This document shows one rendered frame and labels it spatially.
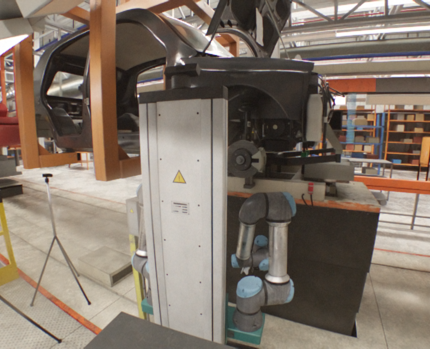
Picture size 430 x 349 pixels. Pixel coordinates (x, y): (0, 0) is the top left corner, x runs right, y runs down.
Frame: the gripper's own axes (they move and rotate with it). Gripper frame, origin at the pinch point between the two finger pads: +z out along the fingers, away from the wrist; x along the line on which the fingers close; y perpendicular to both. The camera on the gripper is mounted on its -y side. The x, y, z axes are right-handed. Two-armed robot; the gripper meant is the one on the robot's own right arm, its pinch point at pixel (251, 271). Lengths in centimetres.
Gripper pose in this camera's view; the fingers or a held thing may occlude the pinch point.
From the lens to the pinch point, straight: 166.4
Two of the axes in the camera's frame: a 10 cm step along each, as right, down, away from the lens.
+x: 9.8, -0.9, 2.0
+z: -0.4, 8.2, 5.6
